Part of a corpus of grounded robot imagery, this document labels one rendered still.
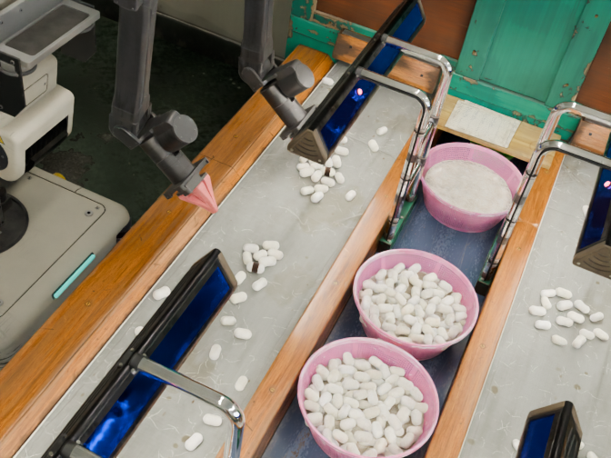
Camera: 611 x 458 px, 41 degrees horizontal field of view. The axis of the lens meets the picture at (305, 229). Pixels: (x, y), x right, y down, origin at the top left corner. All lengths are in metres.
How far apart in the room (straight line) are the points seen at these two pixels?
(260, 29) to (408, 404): 0.84
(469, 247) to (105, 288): 0.87
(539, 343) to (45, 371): 0.98
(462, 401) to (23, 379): 0.80
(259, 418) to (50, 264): 1.05
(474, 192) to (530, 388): 0.58
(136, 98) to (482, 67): 1.03
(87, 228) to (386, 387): 1.18
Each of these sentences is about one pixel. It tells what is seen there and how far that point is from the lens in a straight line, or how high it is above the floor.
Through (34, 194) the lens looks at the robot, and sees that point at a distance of 2.59.
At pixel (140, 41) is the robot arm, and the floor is 1.25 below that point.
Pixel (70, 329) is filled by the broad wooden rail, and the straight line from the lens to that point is 1.61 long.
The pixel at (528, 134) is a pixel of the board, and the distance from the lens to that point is 2.25.
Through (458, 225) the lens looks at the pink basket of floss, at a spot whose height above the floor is 0.70.
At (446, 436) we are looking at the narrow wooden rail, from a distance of 1.55.
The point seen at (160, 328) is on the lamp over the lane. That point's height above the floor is 1.11.
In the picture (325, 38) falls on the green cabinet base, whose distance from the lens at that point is 2.36.
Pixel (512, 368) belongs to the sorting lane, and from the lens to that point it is 1.72.
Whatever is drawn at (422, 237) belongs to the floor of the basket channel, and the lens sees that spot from 1.99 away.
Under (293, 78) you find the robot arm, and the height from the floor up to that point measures 1.00.
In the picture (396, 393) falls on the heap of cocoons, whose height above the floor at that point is 0.74.
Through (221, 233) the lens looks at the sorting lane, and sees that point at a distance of 1.81.
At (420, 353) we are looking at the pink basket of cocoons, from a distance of 1.70.
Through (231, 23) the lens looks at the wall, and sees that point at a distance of 3.54.
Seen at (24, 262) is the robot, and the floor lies 0.28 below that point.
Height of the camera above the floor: 2.03
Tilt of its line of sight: 45 degrees down
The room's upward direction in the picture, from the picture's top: 11 degrees clockwise
